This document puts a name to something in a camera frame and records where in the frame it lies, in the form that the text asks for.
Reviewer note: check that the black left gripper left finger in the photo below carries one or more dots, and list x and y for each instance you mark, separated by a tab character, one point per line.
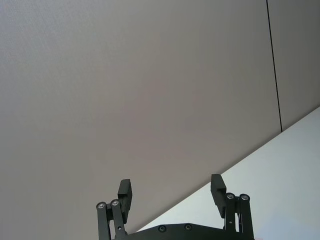
124	193

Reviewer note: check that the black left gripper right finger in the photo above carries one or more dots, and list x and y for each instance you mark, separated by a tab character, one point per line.
218	195

